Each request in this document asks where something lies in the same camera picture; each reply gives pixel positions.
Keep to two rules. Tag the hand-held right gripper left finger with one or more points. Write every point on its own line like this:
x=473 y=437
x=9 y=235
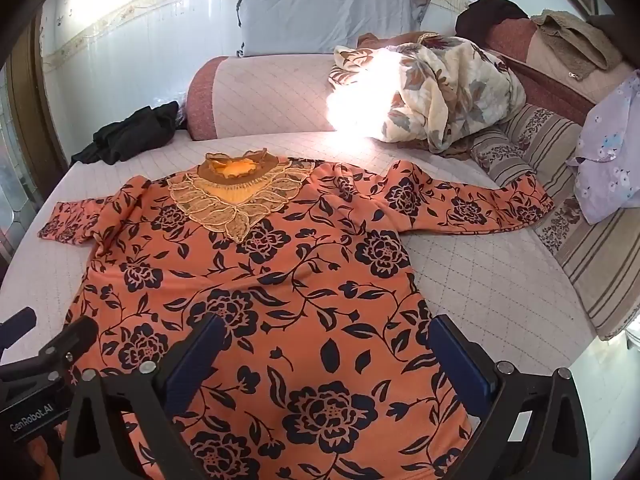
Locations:
x=192 y=370

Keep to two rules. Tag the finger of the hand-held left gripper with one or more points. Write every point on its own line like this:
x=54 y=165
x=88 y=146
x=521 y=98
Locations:
x=17 y=325
x=70 y=342

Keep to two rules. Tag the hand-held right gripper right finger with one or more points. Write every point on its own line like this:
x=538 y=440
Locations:
x=460 y=360

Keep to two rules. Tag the orange floral long-sleeve top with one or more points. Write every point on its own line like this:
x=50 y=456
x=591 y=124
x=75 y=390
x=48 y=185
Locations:
x=300 y=285

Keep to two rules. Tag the black clothes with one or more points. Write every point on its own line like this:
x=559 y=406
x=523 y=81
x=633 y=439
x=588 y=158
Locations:
x=130 y=135

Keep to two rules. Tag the striped floral bedding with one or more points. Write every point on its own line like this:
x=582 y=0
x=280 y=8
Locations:
x=585 y=240

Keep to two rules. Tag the lilac floral cloth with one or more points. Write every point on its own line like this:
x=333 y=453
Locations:
x=610 y=150

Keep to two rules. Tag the cream floral blanket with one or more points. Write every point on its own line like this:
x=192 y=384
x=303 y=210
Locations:
x=450 y=90

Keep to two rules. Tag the pink quilted bolster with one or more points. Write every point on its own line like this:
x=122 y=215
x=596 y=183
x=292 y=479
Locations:
x=260 y=95

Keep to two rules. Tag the red-brown padded headboard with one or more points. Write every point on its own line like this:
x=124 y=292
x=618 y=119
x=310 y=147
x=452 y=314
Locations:
x=515 y=35

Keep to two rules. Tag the brown lace-trimmed garment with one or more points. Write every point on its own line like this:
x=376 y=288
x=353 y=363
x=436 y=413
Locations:
x=375 y=40

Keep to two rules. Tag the tan fleece garment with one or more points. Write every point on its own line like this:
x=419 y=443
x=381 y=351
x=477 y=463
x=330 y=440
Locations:
x=575 y=40

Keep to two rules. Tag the dark brown cloth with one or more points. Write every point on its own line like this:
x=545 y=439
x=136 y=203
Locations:
x=490 y=12

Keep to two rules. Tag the grey pillow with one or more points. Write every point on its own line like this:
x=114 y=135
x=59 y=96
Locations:
x=325 y=10

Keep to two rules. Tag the wooden door frame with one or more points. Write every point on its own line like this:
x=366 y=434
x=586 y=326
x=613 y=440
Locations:
x=40 y=100

